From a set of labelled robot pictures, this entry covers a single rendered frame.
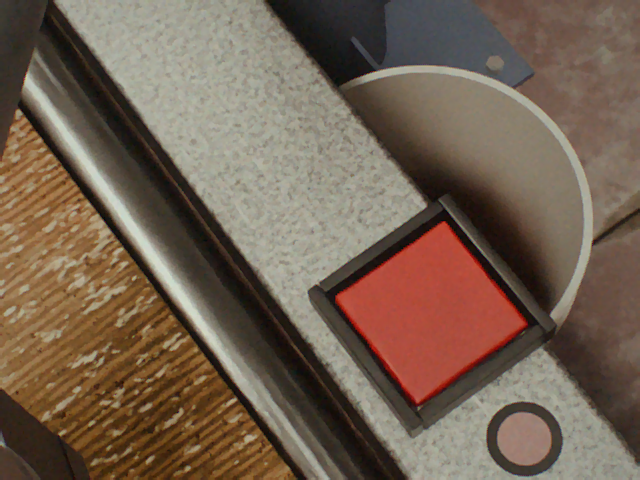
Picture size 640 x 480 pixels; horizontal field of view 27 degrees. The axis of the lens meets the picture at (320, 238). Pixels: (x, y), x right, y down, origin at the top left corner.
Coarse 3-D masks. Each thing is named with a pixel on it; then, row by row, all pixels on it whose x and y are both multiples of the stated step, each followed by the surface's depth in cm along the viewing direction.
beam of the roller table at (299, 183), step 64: (64, 0) 65; (128, 0) 65; (192, 0) 65; (256, 0) 65; (128, 64) 64; (192, 64) 64; (256, 64) 63; (192, 128) 62; (256, 128) 62; (320, 128) 62; (192, 192) 62; (256, 192) 61; (320, 192) 61; (384, 192) 60; (256, 256) 60; (320, 256) 60; (320, 320) 59; (512, 384) 57; (576, 384) 57; (384, 448) 57; (448, 448) 56; (576, 448) 56
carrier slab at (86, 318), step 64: (0, 192) 60; (64, 192) 59; (0, 256) 59; (64, 256) 58; (128, 256) 58; (0, 320) 57; (64, 320) 57; (128, 320) 57; (0, 384) 56; (64, 384) 56; (128, 384) 56; (192, 384) 56; (128, 448) 55; (192, 448) 55; (256, 448) 55
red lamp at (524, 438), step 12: (516, 420) 56; (528, 420) 56; (540, 420) 56; (504, 432) 56; (516, 432) 56; (528, 432) 56; (540, 432) 56; (504, 444) 56; (516, 444) 56; (528, 444) 56; (540, 444) 56; (516, 456) 56; (528, 456) 56; (540, 456) 56
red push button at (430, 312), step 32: (416, 256) 58; (448, 256) 58; (352, 288) 57; (384, 288) 57; (416, 288) 57; (448, 288) 57; (480, 288) 57; (352, 320) 57; (384, 320) 57; (416, 320) 57; (448, 320) 57; (480, 320) 57; (512, 320) 56; (384, 352) 56; (416, 352) 56; (448, 352) 56; (480, 352) 56; (416, 384) 56; (448, 384) 56
